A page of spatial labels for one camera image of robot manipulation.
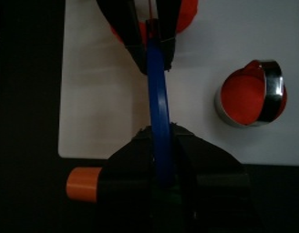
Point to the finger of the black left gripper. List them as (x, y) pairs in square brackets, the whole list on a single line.
[(168, 24), (126, 27)]

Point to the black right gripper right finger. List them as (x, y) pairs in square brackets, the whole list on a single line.
[(212, 188)]

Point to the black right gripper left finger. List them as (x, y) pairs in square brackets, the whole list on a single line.
[(126, 188)]

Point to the red dough disc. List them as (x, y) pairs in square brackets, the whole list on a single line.
[(241, 100)]

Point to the orange cylinder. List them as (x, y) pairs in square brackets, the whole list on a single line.
[(82, 184)]

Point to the white cutting board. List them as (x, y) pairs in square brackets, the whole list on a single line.
[(94, 91)]

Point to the red bowl with metal rim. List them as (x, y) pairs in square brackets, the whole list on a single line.
[(274, 88)]

